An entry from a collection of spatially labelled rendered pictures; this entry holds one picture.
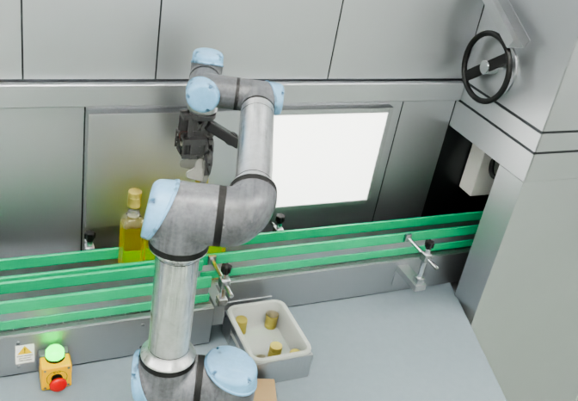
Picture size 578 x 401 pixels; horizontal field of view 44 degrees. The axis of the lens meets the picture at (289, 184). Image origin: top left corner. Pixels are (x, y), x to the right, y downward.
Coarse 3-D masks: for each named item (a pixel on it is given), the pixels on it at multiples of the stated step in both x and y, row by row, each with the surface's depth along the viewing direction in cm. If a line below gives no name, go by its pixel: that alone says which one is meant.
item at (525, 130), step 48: (528, 0) 197; (576, 0) 182; (480, 48) 216; (528, 48) 198; (576, 48) 184; (480, 96) 217; (528, 96) 199; (576, 96) 194; (480, 144) 219; (528, 144) 200; (576, 144) 204
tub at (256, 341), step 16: (256, 304) 200; (272, 304) 202; (256, 320) 202; (288, 320) 198; (240, 336) 187; (256, 336) 198; (272, 336) 199; (288, 336) 197; (304, 336) 191; (256, 352) 193; (288, 352) 195; (304, 352) 186
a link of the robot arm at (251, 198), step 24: (240, 96) 160; (264, 96) 158; (240, 120) 155; (264, 120) 152; (240, 144) 148; (264, 144) 147; (240, 168) 142; (264, 168) 142; (240, 192) 132; (264, 192) 135; (240, 216) 130; (264, 216) 134; (240, 240) 132
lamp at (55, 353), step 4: (52, 344) 172; (56, 344) 172; (48, 348) 171; (52, 348) 171; (56, 348) 171; (60, 348) 171; (48, 352) 170; (52, 352) 170; (56, 352) 170; (60, 352) 170; (64, 352) 172; (48, 356) 170; (52, 356) 169; (56, 356) 170; (60, 356) 170; (64, 356) 172; (48, 360) 170; (52, 360) 170; (56, 360) 170; (60, 360) 171
